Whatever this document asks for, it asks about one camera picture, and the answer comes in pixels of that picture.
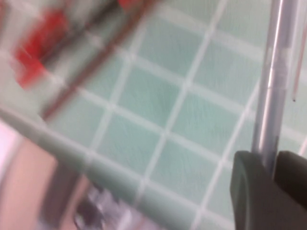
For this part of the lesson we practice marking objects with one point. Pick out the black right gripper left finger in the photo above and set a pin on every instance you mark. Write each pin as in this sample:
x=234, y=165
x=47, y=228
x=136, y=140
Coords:
x=254, y=196

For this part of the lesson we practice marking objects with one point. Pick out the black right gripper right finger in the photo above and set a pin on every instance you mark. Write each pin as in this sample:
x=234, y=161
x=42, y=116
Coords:
x=295, y=175

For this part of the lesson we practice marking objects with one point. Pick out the grey translucent pen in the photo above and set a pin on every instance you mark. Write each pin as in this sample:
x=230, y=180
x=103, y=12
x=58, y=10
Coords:
x=275, y=95

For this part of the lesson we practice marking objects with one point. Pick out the red gel pen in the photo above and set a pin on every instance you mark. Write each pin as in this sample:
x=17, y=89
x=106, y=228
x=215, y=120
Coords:
x=31, y=45

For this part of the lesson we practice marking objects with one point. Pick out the green checkered tablecloth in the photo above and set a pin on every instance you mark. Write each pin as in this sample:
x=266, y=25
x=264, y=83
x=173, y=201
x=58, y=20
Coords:
x=168, y=107

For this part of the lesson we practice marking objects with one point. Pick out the red black striped pencil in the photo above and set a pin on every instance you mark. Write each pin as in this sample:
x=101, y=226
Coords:
x=96, y=57

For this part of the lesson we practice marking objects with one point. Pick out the white AgileX brochure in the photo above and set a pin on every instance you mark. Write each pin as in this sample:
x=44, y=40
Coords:
x=28, y=179

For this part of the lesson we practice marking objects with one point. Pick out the black marker with red cap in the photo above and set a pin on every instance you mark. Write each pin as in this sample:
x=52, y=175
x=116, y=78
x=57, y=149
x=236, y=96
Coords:
x=79, y=32

